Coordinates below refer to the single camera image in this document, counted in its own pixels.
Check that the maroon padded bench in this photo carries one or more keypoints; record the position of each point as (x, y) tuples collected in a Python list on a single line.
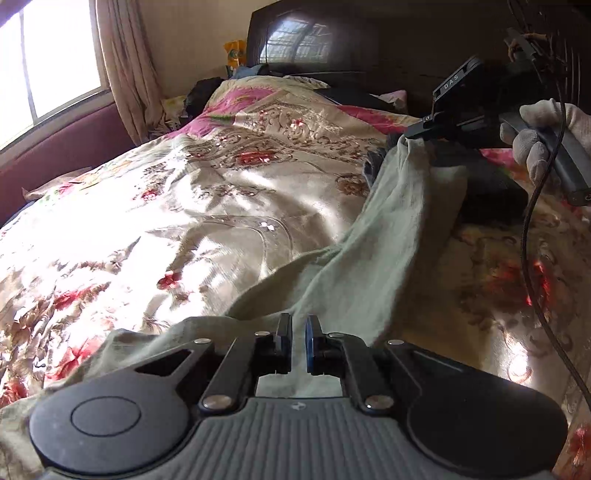
[(60, 147)]

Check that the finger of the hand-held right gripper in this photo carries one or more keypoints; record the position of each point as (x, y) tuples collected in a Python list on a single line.
[(431, 127)]

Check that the window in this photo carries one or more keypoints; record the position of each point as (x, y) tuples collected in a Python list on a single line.
[(46, 60)]

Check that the grey-green pants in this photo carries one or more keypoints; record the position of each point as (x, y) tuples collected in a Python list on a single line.
[(369, 240)]

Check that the beige curtain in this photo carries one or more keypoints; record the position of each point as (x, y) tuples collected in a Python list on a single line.
[(129, 64)]

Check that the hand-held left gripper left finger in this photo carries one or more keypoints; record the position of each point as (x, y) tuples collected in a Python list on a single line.
[(282, 342)]

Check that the yellow packet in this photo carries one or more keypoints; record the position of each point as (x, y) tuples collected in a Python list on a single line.
[(235, 51)]

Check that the person's right hand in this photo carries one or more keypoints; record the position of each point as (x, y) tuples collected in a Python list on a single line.
[(579, 127)]

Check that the dark clothes pile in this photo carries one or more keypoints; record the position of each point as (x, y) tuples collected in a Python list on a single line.
[(203, 94)]

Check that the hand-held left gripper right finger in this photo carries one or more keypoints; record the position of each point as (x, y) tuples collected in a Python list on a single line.
[(312, 342)]

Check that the black garment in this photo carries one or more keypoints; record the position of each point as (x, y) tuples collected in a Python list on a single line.
[(494, 194)]

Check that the dark wooden headboard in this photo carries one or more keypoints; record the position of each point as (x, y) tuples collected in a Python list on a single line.
[(351, 41)]

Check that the floral satin bedspread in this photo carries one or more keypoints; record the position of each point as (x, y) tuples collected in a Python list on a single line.
[(184, 194)]

